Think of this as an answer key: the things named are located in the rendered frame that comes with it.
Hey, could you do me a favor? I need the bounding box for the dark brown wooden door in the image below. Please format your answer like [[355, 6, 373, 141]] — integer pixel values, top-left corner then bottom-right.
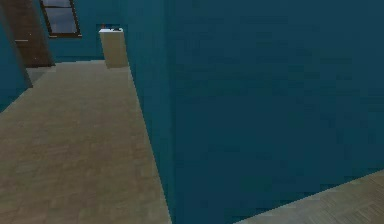
[[0, 0, 56, 89]]

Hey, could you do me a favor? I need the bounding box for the brown framed window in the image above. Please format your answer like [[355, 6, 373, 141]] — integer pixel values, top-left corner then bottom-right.
[[39, 0, 83, 39]]

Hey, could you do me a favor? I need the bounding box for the beige cabinet with white top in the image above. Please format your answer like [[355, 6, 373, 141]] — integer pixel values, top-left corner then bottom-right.
[[98, 28, 130, 69]]

